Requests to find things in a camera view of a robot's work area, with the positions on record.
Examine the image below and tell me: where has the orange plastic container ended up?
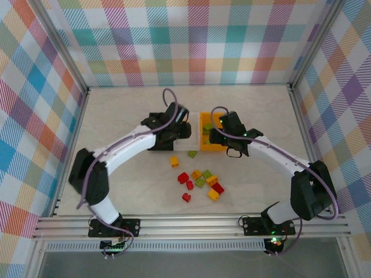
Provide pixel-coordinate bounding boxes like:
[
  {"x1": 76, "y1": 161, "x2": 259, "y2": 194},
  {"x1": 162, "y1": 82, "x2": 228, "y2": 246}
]
[{"x1": 199, "y1": 112, "x2": 228, "y2": 152}]

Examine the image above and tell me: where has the white translucent plastic container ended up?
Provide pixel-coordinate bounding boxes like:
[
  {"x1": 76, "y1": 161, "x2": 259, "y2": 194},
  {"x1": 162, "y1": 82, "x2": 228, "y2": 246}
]
[{"x1": 173, "y1": 111, "x2": 201, "y2": 151}]

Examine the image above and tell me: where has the black plastic container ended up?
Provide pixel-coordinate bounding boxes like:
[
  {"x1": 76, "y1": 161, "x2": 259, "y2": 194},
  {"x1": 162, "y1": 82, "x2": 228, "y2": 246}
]
[{"x1": 147, "y1": 112, "x2": 176, "y2": 152}]

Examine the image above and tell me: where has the right small circuit board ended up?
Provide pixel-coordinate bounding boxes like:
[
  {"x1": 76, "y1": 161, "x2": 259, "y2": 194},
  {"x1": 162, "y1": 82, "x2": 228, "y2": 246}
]
[{"x1": 264, "y1": 236, "x2": 284, "y2": 255}]

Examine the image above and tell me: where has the left green circuit board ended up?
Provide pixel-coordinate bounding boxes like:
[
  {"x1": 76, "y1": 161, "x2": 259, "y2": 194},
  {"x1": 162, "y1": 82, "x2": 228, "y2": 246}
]
[{"x1": 100, "y1": 239, "x2": 128, "y2": 251}]

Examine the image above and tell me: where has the black cable loop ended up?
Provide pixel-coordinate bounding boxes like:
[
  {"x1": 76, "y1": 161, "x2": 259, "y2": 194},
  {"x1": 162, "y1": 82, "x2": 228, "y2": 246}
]
[{"x1": 227, "y1": 146, "x2": 243, "y2": 159}]

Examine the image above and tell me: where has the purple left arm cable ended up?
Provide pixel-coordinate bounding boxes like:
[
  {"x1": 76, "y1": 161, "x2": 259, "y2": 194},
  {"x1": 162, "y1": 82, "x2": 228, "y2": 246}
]
[{"x1": 75, "y1": 87, "x2": 186, "y2": 259}]

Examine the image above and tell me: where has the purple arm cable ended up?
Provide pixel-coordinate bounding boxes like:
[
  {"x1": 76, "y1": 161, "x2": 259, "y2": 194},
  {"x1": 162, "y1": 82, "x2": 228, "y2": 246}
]
[
  {"x1": 75, "y1": 87, "x2": 186, "y2": 259},
  {"x1": 210, "y1": 106, "x2": 339, "y2": 257}
]

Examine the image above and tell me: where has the aluminium table edge rail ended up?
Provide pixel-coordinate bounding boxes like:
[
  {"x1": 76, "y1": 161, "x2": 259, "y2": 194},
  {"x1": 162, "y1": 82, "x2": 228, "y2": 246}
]
[
  {"x1": 288, "y1": 86, "x2": 334, "y2": 217},
  {"x1": 49, "y1": 88, "x2": 91, "y2": 218}
]

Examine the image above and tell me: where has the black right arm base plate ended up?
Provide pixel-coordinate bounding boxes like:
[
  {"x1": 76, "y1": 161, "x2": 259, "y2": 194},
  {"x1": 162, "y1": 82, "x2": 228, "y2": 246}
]
[{"x1": 241, "y1": 216, "x2": 296, "y2": 237}]

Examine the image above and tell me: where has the aluminium mounting rail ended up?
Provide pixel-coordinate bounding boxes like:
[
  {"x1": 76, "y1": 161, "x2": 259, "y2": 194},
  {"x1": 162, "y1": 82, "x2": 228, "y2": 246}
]
[{"x1": 31, "y1": 213, "x2": 353, "y2": 241}]

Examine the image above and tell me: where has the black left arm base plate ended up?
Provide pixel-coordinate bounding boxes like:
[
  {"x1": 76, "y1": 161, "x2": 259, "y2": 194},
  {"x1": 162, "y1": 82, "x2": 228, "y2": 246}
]
[{"x1": 88, "y1": 217, "x2": 142, "y2": 238}]

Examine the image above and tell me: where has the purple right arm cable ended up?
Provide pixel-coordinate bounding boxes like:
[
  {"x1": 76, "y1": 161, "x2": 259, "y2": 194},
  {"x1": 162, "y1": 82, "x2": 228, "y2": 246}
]
[{"x1": 210, "y1": 106, "x2": 339, "y2": 257}]

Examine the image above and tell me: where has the slotted grey cable duct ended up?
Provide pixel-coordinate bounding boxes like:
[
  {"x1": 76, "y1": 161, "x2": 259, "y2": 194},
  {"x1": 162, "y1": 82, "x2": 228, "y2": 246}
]
[{"x1": 46, "y1": 242, "x2": 266, "y2": 253}]

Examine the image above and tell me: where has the aluminium frame post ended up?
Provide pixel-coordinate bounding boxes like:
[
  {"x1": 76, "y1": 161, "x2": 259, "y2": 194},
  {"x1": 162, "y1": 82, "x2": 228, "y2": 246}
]
[
  {"x1": 28, "y1": 0, "x2": 90, "y2": 93},
  {"x1": 286, "y1": 0, "x2": 348, "y2": 92}
]

